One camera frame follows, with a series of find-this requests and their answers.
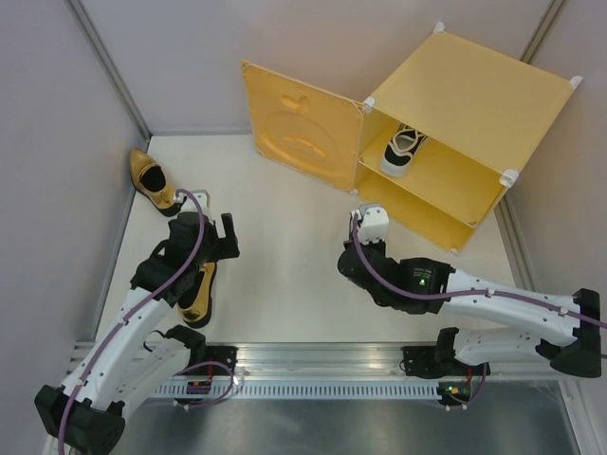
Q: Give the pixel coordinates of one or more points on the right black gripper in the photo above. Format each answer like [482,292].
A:
[378,245]

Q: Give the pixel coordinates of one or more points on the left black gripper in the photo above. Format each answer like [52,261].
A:
[224,247]

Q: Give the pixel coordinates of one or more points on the gold loafer shoe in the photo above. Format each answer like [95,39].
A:
[195,305]
[150,180]

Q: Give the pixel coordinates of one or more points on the white black sneaker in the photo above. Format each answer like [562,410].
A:
[400,150]

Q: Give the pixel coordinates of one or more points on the yellow cabinet door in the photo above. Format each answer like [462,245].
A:
[308,129]

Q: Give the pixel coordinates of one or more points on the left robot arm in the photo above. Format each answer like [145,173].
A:
[154,336]

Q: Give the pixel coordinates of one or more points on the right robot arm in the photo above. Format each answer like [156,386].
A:
[562,330]

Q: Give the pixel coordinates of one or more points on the yellow plastic shoe cabinet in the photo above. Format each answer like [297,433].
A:
[484,113]

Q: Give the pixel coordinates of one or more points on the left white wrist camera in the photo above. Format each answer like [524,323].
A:
[199,202]

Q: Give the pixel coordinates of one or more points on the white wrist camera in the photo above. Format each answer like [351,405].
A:
[199,202]
[371,222]

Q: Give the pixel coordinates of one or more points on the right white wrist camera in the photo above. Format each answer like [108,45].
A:
[371,222]

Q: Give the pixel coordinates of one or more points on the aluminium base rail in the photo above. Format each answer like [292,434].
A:
[340,362]

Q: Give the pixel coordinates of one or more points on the white slotted cable duct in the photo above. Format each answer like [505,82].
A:
[303,390]

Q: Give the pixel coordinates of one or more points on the left aluminium corner post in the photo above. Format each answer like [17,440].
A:
[109,67]

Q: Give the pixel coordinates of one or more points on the aluminium corner post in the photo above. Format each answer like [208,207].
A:
[109,67]
[548,20]

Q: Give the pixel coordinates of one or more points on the right aluminium corner post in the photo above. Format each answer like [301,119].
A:
[548,20]

